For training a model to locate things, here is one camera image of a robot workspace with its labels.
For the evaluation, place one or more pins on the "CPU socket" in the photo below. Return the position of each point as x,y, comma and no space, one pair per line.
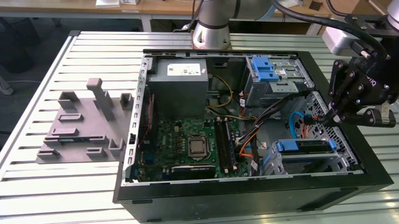
198,136

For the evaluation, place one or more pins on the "silver optical drive cage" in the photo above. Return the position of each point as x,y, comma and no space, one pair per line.
281,87

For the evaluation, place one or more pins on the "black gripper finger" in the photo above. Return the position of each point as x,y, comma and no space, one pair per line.
374,116
335,70

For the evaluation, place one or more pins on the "black open PC case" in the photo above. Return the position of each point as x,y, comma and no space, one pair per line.
218,203

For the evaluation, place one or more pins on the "grey power supply unit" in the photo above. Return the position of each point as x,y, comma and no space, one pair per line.
178,98

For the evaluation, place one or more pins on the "silver CPU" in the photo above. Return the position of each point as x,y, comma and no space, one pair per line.
197,147

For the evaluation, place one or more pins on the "silver disk bay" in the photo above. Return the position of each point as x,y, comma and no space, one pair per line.
275,165

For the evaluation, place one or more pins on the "hard disk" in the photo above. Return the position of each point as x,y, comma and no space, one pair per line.
289,147

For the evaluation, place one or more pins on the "small black box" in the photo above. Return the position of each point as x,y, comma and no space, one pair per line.
317,5

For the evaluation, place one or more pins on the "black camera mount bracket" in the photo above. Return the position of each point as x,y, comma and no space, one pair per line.
362,21

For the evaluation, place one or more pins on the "wooden desk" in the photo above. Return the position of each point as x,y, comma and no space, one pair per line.
78,9

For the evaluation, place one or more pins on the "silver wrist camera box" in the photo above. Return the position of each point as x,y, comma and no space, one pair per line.
339,42

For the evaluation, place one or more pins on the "green motherboard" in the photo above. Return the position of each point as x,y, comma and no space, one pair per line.
169,130

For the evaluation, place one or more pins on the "white box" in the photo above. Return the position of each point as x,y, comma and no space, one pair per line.
107,3
130,2

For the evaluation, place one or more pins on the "blue drive latch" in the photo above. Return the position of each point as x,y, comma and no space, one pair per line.
263,70

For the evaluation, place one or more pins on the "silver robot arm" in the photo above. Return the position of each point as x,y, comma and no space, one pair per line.
211,35

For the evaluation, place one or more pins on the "black RAM slot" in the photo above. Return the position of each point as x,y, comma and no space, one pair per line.
229,142
221,142

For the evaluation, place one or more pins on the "black graphics card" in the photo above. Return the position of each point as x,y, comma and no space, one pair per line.
193,172

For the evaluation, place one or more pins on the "grey parts rack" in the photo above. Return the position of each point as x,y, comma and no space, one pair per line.
80,121

